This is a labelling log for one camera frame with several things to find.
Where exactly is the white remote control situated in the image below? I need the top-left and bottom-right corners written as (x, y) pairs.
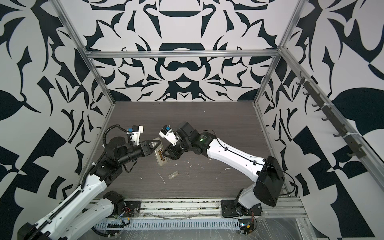
top-left (154, 138), bottom-right (168, 166)

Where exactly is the remote battery cover beige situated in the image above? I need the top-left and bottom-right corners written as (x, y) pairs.
top-left (168, 171), bottom-right (179, 180)

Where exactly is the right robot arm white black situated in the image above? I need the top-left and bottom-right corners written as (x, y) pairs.
top-left (159, 122), bottom-right (285, 209)

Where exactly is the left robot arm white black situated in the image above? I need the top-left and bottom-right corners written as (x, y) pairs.
top-left (17, 137), bottom-right (161, 240)

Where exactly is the small circuit board right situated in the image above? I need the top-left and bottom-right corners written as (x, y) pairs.
top-left (239, 222), bottom-right (255, 235)

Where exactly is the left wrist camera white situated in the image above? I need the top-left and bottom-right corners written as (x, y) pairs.
top-left (127, 126), bottom-right (144, 146)

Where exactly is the black corrugated left cable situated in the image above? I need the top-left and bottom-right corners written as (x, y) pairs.
top-left (102, 124), bottom-right (128, 148)

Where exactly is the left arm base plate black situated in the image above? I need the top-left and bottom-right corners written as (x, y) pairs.
top-left (119, 201), bottom-right (142, 218)

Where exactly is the white slotted cable duct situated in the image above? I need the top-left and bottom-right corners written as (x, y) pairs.
top-left (94, 219), bottom-right (240, 231)

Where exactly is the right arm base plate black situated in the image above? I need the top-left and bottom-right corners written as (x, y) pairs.
top-left (221, 200), bottom-right (263, 218)

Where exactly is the horizontal aluminium frame bar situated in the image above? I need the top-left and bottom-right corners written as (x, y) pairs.
top-left (85, 50), bottom-right (278, 59)

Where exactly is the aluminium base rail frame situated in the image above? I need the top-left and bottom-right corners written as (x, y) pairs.
top-left (128, 197), bottom-right (309, 224)

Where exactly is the grey wall hook rack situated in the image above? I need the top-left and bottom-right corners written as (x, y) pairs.
top-left (297, 73), bottom-right (367, 159)

